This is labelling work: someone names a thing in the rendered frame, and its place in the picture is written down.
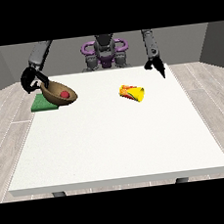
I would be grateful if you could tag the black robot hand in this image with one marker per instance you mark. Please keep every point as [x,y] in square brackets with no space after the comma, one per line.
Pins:
[28,79]
[156,65]

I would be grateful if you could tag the brown wooden bowl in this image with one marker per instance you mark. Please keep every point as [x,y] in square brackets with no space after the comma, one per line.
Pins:
[58,94]

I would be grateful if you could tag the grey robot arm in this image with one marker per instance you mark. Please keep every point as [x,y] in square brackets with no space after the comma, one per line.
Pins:
[150,45]
[39,55]

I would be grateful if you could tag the green square pad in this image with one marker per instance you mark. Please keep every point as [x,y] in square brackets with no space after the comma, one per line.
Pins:
[42,103]

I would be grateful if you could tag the small red ball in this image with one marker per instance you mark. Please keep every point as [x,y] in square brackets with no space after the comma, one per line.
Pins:
[64,95]

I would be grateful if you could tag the grey robot trunk purple rings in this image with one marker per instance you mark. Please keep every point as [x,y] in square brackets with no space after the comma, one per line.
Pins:
[105,54]

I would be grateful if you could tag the dark table leg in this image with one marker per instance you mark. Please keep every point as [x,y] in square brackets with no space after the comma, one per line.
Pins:
[182,180]
[58,194]

